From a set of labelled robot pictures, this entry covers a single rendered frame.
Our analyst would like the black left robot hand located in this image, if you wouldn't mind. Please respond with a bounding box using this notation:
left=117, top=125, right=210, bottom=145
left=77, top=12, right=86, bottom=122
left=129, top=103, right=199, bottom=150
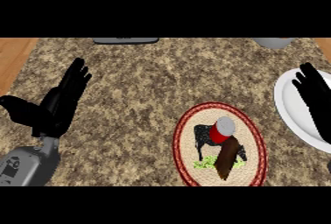
left=0, top=57, right=94, bottom=139

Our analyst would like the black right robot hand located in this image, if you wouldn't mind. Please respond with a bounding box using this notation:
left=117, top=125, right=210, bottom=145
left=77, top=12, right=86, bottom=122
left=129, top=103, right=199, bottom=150
left=292, top=62, right=331, bottom=142

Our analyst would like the white plate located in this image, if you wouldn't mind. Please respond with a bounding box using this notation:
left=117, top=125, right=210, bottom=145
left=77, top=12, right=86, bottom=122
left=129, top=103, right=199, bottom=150
left=274, top=67, right=331, bottom=155

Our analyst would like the red can with grey lid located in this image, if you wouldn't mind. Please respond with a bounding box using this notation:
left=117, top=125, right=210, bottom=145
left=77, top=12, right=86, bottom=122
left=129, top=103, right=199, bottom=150
left=209, top=115, right=238, bottom=144

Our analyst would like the oval woven placemat, cow print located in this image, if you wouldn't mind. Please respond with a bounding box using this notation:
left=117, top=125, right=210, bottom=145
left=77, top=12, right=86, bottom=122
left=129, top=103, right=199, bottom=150
left=172, top=101, right=269, bottom=187

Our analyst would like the grey round container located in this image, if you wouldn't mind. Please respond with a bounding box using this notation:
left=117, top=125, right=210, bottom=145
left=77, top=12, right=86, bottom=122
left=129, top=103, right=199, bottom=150
left=252, top=38, right=299, bottom=50

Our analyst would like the dark grey flat appliance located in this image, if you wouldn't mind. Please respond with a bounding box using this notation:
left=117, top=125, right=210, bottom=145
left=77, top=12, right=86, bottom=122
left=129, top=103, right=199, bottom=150
left=92, top=38, right=162, bottom=46

